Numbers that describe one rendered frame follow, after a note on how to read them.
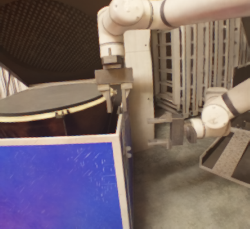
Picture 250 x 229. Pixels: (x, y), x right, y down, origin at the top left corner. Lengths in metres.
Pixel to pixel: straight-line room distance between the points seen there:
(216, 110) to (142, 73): 1.44
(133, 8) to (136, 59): 1.45
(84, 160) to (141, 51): 1.51
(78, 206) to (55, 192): 0.11
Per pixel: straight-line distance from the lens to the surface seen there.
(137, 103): 2.00
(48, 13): 1.24
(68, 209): 0.83
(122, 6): 0.49
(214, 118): 0.62
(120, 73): 0.60
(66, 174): 0.70
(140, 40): 1.95
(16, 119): 0.96
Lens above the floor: 1.21
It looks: 17 degrees down
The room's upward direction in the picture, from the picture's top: 5 degrees counter-clockwise
